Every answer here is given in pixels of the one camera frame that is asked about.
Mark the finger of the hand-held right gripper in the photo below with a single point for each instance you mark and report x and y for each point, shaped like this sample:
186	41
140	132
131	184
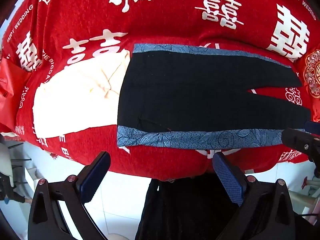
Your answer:
297	140
312	127

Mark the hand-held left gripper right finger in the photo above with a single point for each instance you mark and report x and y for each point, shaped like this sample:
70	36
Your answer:
228	180

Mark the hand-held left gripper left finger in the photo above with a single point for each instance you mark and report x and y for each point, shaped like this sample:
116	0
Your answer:
97	175

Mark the black pants with blue trim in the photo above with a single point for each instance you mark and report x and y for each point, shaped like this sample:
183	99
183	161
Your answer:
200	92

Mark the person's dark clothing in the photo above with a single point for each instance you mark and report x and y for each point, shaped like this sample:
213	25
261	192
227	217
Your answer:
190	210

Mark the red pillow with gold pattern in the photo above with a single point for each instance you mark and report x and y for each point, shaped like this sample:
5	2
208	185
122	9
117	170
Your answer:
312	72

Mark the cream folded cloth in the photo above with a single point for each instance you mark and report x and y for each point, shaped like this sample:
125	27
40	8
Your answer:
75	105

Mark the white furniture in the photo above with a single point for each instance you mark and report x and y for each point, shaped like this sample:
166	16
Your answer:
6	160

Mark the red plastic bag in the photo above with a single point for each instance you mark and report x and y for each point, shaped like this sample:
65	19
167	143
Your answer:
10	85

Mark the red printed blanket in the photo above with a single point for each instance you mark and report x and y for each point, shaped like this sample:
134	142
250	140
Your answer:
150	17

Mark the pale wooden frame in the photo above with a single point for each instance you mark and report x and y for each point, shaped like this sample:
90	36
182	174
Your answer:
305	200

